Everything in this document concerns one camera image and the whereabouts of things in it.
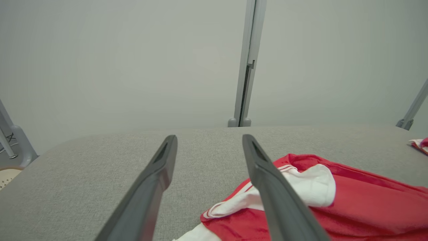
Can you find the red and white jersey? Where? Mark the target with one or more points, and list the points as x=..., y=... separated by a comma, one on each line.
x=367, y=207

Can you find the grey metal partition post with latch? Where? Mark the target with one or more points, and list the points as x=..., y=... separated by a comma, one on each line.
x=249, y=40

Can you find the beige perforated basket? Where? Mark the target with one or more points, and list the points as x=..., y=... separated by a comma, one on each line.
x=6, y=177

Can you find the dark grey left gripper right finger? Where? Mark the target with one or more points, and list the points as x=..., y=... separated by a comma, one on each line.
x=281, y=207

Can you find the red basketball shorts white trim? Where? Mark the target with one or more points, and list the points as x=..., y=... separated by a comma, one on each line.
x=422, y=145

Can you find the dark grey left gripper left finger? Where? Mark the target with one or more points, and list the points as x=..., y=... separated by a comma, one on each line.
x=143, y=201

